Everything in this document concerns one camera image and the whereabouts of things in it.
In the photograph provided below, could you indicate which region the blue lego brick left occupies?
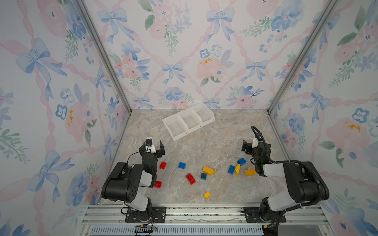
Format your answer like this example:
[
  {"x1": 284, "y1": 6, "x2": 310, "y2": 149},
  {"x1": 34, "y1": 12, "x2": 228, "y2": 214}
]
[{"x1": 178, "y1": 162, "x2": 186, "y2": 169}]

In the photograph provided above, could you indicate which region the small red lego brick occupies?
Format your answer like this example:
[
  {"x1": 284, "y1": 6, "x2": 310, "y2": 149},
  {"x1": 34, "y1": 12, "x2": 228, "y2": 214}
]
[{"x1": 159, "y1": 161, "x2": 167, "y2": 170}]

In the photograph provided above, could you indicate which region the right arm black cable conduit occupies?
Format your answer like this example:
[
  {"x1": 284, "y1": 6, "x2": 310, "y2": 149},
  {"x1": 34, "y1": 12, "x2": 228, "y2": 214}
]
[{"x1": 250, "y1": 125, "x2": 322, "y2": 207}]

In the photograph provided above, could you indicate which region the small yellow lego brick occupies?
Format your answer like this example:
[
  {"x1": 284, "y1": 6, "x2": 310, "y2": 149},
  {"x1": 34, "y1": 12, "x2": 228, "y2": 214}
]
[{"x1": 204, "y1": 192, "x2": 211, "y2": 199}]

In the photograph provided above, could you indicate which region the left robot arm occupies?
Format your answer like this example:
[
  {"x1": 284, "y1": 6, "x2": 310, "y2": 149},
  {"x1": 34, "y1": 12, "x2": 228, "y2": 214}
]
[{"x1": 101, "y1": 138, "x2": 166, "y2": 224}]

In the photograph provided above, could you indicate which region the right aluminium corner post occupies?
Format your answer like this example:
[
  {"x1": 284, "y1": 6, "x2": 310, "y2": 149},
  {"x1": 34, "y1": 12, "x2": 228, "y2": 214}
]
[{"x1": 267, "y1": 0, "x2": 338, "y2": 115}]

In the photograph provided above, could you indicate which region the blue square lego brick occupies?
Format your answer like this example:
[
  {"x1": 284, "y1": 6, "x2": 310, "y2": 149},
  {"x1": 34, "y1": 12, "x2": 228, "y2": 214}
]
[{"x1": 227, "y1": 165, "x2": 236, "y2": 175}]

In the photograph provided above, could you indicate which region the blue tall lego brick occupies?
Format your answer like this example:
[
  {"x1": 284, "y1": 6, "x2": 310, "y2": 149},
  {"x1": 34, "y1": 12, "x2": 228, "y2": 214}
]
[{"x1": 237, "y1": 158, "x2": 246, "y2": 165}]

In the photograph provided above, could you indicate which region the yellow long lego brick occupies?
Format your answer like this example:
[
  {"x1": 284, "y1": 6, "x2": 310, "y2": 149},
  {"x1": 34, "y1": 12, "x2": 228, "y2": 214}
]
[
  {"x1": 203, "y1": 166, "x2": 215, "y2": 176},
  {"x1": 245, "y1": 169, "x2": 257, "y2": 177}
]

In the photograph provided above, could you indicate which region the red curved lego brick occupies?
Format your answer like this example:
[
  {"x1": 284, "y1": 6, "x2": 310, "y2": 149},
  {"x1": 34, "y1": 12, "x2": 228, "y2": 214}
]
[{"x1": 186, "y1": 174, "x2": 196, "y2": 185}]

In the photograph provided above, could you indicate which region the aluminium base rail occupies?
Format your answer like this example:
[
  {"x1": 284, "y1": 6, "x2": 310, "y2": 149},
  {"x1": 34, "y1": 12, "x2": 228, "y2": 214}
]
[{"x1": 77, "y1": 203, "x2": 335, "y2": 236}]

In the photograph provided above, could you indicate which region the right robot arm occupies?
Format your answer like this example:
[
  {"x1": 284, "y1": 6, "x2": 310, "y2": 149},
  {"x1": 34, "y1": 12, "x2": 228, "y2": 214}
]
[{"x1": 241, "y1": 140, "x2": 330, "y2": 235}]

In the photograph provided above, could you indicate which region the red lego brick near base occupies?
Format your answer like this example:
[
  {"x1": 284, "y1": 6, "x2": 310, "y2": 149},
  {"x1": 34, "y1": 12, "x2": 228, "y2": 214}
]
[{"x1": 154, "y1": 181, "x2": 162, "y2": 188}]

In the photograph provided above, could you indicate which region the yellow curved lego brick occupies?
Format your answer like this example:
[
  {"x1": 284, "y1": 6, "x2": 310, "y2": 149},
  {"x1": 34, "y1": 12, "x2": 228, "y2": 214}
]
[{"x1": 234, "y1": 164, "x2": 241, "y2": 176}]

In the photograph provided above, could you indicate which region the aluminium corner post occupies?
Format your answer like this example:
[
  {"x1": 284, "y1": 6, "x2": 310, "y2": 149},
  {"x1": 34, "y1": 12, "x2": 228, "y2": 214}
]
[
  {"x1": 73, "y1": 0, "x2": 132, "y2": 115},
  {"x1": 267, "y1": 0, "x2": 338, "y2": 115}
]

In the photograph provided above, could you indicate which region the left aluminium corner post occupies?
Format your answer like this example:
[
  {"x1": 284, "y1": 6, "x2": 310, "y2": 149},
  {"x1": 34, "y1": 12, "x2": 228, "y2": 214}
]
[{"x1": 73, "y1": 0, "x2": 132, "y2": 115}]

